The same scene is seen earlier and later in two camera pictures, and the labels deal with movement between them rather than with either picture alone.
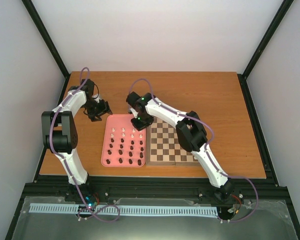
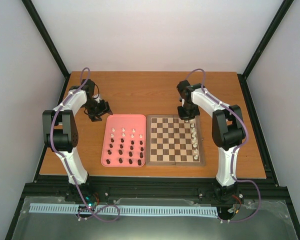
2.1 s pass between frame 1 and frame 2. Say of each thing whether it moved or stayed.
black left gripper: stayed
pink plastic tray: stayed
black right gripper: moved
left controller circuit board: stayed
